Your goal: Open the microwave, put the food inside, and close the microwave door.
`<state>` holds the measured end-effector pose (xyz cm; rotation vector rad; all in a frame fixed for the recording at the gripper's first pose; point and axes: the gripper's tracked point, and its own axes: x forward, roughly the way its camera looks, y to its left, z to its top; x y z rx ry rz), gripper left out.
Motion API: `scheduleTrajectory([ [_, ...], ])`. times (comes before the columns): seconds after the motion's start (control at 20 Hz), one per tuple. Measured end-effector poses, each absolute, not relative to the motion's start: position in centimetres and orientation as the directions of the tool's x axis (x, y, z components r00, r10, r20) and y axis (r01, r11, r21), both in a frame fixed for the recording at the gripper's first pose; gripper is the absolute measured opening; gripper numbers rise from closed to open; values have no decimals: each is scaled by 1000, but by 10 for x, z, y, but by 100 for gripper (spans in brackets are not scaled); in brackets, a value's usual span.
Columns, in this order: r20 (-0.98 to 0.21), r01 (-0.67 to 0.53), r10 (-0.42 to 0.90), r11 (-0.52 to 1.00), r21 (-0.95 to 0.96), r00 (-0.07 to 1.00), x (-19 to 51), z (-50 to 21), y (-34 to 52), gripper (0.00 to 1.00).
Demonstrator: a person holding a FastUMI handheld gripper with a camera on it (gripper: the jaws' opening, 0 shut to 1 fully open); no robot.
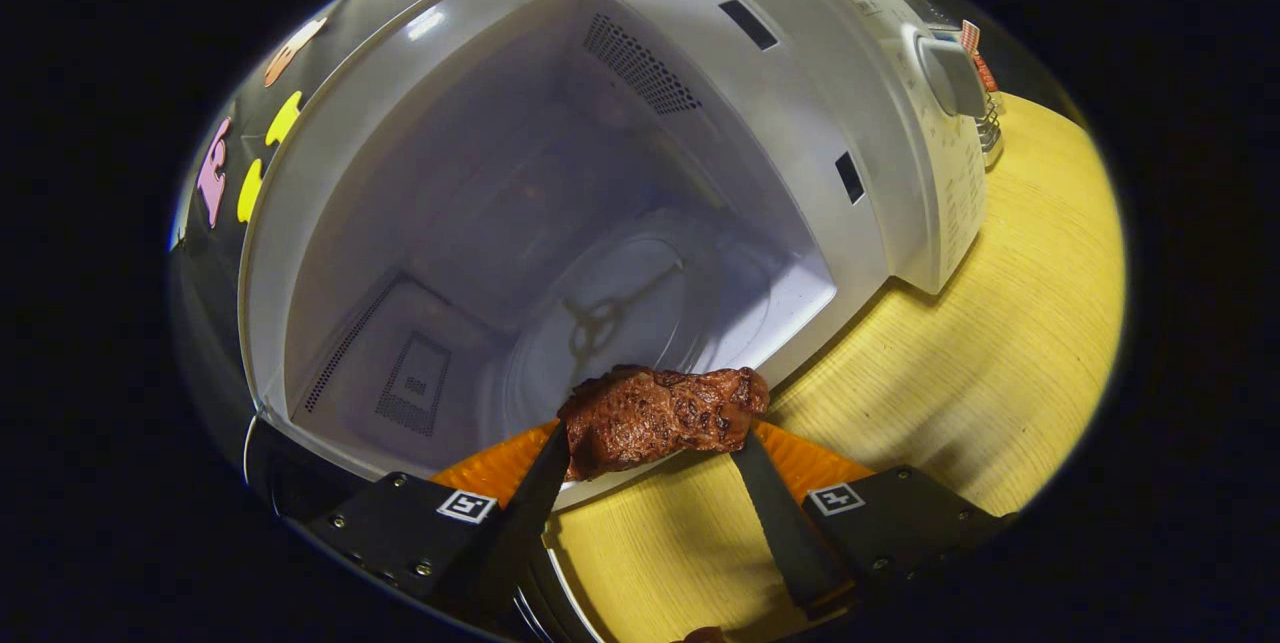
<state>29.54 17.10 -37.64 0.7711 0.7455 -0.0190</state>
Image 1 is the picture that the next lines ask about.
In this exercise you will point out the red checkered straw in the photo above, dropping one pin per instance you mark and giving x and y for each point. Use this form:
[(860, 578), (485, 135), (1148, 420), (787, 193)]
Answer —
[(970, 36)]

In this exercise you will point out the white toaster oven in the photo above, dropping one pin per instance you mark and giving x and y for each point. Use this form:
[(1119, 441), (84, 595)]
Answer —
[(850, 103)]

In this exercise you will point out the brown grilled meat piece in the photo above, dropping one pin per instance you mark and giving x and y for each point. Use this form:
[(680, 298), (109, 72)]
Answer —
[(650, 418)]

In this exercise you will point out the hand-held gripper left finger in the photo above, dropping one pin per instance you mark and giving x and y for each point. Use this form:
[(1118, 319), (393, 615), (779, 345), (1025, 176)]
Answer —
[(520, 523)]

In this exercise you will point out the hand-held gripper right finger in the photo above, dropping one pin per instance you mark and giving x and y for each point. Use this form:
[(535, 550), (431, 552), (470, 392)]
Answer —
[(780, 523)]

